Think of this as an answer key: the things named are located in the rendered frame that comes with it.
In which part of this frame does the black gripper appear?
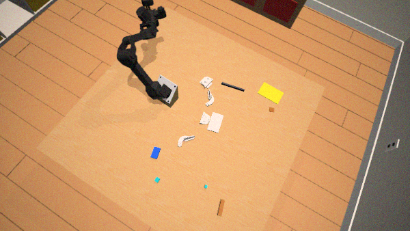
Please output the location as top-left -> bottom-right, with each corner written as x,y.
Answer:
141,0 -> 159,27

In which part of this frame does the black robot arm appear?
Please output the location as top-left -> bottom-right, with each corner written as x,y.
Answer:
117,6 -> 172,100

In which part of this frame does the blue rectangular block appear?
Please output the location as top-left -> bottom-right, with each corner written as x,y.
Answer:
150,147 -> 161,159

